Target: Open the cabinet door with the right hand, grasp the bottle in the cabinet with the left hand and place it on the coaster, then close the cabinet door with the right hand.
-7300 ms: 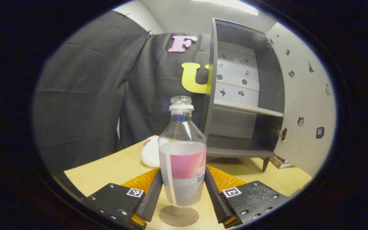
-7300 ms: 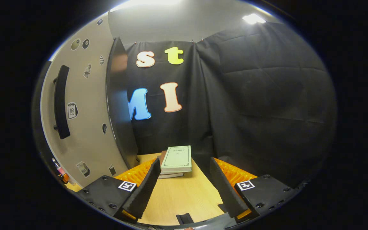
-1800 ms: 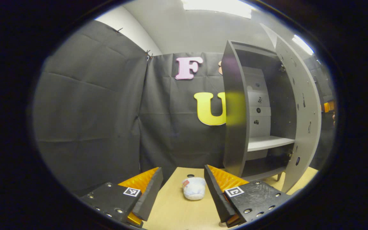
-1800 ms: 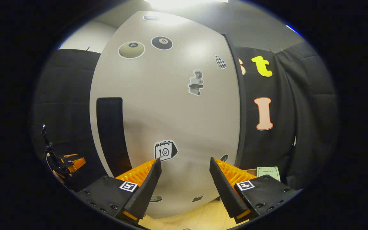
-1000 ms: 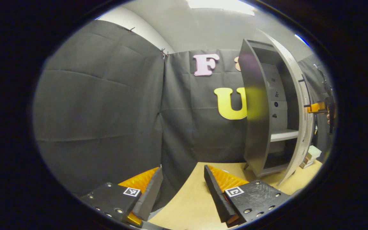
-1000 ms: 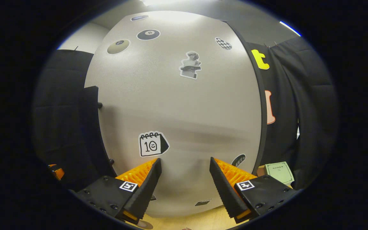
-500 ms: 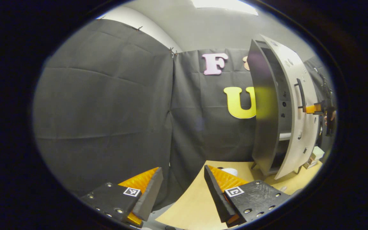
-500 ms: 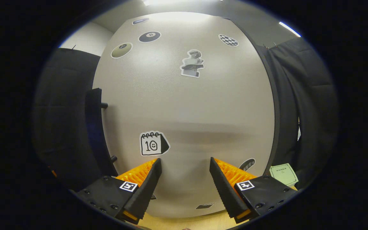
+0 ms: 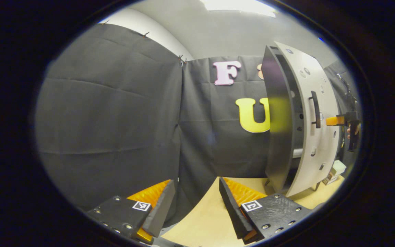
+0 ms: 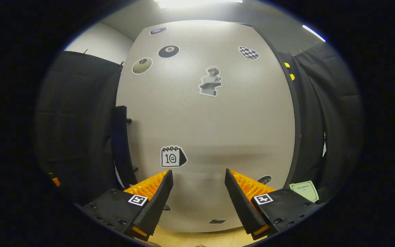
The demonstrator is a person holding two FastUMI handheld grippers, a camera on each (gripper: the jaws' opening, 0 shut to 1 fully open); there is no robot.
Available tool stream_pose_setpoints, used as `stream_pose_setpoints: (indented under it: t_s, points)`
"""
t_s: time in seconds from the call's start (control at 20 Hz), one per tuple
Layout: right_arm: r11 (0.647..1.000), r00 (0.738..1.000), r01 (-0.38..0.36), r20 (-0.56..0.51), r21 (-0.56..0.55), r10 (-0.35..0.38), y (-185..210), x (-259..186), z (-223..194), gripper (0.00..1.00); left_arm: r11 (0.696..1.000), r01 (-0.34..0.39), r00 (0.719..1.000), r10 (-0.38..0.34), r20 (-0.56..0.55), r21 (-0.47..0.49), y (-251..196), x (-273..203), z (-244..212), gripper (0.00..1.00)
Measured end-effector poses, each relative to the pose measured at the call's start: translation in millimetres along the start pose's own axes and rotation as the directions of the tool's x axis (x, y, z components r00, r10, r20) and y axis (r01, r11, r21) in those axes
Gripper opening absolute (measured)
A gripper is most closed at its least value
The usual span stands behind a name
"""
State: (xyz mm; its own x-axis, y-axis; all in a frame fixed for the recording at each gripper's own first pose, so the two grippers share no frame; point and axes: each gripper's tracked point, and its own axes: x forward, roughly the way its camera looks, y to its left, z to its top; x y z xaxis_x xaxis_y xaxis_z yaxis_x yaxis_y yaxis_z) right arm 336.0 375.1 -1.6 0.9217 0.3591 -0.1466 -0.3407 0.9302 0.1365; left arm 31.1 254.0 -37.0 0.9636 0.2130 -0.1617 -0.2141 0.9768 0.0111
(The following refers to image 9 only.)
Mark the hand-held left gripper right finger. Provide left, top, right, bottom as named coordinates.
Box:
left=219, top=177, right=313, bottom=245

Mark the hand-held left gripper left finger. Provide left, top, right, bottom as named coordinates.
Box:
left=87, top=179, right=177, bottom=246

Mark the black cabinet door handle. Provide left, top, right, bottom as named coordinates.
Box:
left=308, top=91, right=322, bottom=129

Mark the light grey cabinet door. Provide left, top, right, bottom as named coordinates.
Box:
left=274, top=41, right=341, bottom=198

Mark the dark grey cabinet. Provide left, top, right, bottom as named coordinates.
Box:
left=261, top=44, right=322, bottom=193

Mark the green book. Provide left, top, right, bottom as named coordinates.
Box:
left=331, top=160, right=347, bottom=176

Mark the black backdrop cloth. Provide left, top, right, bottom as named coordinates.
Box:
left=35, top=22, right=360, bottom=224

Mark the ceiling light panel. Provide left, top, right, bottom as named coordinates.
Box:
left=199, top=0, right=277, bottom=18

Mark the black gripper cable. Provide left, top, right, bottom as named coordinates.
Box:
left=336, top=73, right=358, bottom=104

